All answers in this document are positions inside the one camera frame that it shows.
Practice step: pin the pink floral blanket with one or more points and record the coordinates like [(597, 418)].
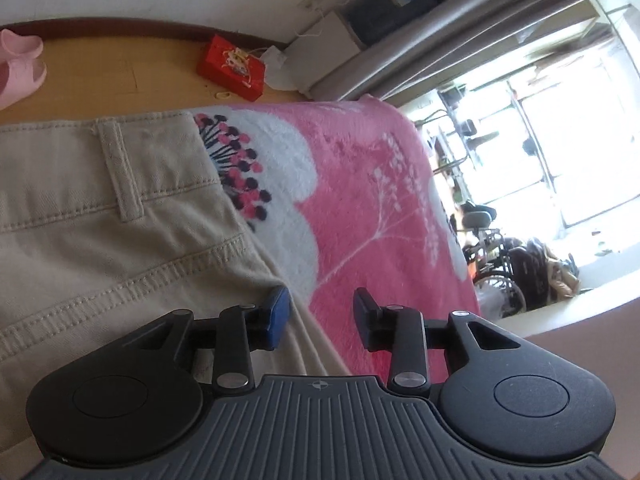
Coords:
[(360, 170)]

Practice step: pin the yellow rubber band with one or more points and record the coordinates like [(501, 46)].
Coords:
[(223, 95)]

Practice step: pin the grey curtain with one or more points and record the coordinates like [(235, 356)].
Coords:
[(450, 35)]

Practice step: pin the red box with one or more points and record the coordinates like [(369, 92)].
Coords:
[(220, 62)]

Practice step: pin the white box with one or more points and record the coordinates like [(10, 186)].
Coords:
[(325, 45)]

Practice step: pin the pink slipper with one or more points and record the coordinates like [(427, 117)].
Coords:
[(17, 45), (20, 82)]

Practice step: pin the metal rack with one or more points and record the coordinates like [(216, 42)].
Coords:
[(450, 130)]

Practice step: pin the beige pants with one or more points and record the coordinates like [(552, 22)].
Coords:
[(100, 220)]

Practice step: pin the dark box with blue label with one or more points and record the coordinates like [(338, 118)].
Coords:
[(370, 15)]

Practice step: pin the white crumpled bag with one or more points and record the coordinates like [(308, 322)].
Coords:
[(275, 67)]

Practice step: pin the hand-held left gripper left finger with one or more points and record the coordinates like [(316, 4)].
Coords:
[(277, 321)]

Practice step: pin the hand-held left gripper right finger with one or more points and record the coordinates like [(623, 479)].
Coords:
[(362, 321)]

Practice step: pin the dark and tan bundle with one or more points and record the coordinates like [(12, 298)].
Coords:
[(550, 270)]

